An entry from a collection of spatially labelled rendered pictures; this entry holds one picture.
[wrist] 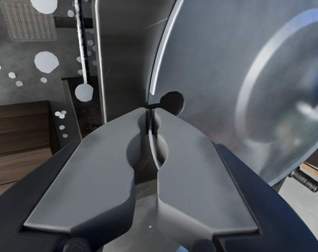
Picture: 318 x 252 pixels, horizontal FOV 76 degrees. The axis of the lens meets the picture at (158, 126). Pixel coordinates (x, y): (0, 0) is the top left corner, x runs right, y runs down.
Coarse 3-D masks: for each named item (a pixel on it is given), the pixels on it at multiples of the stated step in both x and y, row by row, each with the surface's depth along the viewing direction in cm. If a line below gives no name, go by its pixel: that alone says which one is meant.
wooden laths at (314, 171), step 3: (303, 162) 119; (300, 165) 120; (303, 165) 119; (306, 165) 117; (309, 165) 117; (306, 168) 118; (309, 168) 116; (312, 168) 115; (315, 168) 115; (309, 171) 117; (312, 171) 115; (315, 171) 114; (315, 174) 114
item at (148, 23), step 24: (96, 0) 9; (120, 0) 10; (144, 0) 10; (168, 0) 11; (96, 24) 10; (120, 24) 10; (144, 24) 11; (96, 48) 11; (120, 48) 11; (144, 48) 11; (120, 72) 12; (144, 72) 12; (120, 96) 12; (144, 96) 13; (168, 96) 14; (144, 144) 15; (144, 168) 16
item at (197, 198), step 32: (160, 128) 10; (192, 128) 10; (160, 160) 10; (192, 160) 8; (160, 192) 6; (192, 192) 6; (224, 192) 6; (160, 224) 7; (192, 224) 6; (224, 224) 5; (256, 224) 6
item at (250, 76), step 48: (192, 0) 11; (240, 0) 12; (288, 0) 14; (192, 48) 13; (240, 48) 14; (288, 48) 15; (192, 96) 14; (240, 96) 16; (288, 96) 19; (240, 144) 20; (288, 144) 25
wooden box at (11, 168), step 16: (0, 112) 73; (16, 112) 73; (32, 112) 74; (48, 112) 75; (0, 128) 64; (16, 128) 64; (32, 128) 65; (48, 128) 66; (0, 144) 57; (16, 144) 58; (32, 144) 58; (48, 144) 59; (0, 160) 53; (16, 160) 55; (32, 160) 57; (0, 176) 56; (16, 176) 58; (0, 192) 58
